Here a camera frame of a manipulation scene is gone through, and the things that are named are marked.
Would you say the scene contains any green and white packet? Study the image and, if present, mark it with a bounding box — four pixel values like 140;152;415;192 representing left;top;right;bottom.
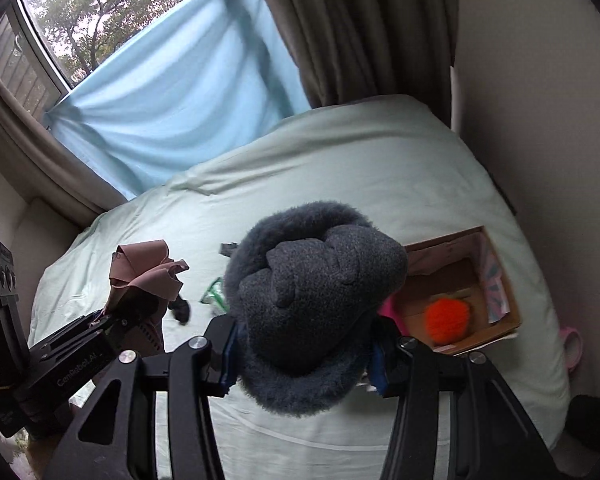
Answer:
201;276;232;314

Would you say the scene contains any light green bed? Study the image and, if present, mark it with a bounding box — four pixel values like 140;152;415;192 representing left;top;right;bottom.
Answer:
27;94;574;480

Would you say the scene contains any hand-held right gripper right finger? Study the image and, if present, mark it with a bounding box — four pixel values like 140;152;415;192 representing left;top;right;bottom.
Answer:
369;336;561;480

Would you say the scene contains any dusty pink cloth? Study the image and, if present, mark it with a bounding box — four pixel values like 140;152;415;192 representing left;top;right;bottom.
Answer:
102;241;191;357

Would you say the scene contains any pink slipper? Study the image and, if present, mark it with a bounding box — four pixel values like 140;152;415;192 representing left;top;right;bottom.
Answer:
559;325;584;372

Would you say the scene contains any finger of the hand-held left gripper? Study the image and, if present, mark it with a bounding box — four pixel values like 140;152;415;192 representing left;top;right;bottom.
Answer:
101;291;160;335

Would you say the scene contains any cardboard box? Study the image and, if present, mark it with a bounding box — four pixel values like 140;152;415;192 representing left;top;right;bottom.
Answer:
390;226;523;357

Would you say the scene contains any light blue curtain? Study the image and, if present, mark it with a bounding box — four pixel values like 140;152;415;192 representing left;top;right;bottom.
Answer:
42;0;314;204

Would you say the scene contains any orange fluffy ball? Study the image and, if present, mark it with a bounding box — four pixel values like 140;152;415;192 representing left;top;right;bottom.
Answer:
424;297;471;346

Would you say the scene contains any window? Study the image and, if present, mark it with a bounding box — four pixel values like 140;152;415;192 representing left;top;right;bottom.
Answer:
0;0;217;122

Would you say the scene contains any brown curtain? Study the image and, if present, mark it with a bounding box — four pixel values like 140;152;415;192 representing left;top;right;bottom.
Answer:
0;50;127;229
240;0;462;111

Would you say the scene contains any grey fleece hat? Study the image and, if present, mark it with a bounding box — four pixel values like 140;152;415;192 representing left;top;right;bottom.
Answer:
225;201;410;417

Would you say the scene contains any black sock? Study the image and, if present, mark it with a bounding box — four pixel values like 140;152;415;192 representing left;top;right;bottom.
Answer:
167;292;192;325

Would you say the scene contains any bright pink cloth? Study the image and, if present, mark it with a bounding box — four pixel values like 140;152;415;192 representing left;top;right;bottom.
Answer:
377;294;407;337

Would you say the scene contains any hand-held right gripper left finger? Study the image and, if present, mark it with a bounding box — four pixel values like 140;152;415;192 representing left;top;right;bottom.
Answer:
45;316;242;480

